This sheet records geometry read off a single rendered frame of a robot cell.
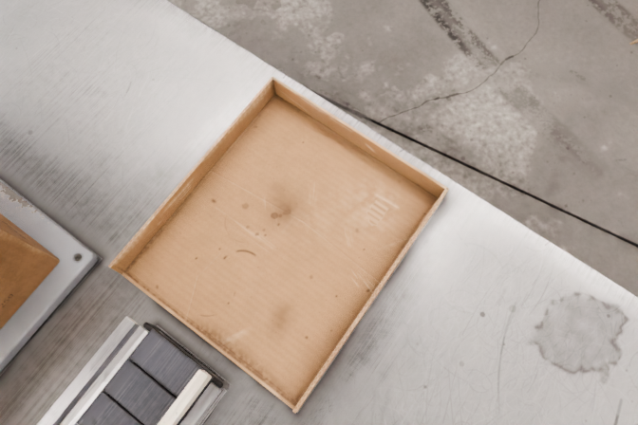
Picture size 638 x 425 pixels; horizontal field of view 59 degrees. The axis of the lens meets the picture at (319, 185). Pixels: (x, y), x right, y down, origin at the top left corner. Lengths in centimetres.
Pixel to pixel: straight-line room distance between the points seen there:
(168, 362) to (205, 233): 16
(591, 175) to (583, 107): 22
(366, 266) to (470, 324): 13
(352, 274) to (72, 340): 33
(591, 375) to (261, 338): 37
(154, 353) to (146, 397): 4
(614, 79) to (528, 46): 27
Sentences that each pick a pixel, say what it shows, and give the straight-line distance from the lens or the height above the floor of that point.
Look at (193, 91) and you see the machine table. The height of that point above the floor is 83.
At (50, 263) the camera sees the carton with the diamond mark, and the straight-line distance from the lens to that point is 71.
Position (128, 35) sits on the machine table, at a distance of 85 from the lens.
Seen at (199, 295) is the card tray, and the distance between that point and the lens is 68.
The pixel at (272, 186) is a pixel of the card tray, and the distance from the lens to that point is 70.
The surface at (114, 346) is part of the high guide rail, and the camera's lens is 56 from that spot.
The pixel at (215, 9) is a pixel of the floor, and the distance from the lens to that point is 192.
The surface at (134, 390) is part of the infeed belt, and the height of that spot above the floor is 88.
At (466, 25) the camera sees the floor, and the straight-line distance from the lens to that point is 190.
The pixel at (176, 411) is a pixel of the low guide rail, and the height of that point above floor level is 91.
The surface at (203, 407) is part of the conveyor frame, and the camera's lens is 62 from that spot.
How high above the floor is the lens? 149
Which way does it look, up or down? 69 degrees down
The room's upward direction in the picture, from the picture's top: 1 degrees counter-clockwise
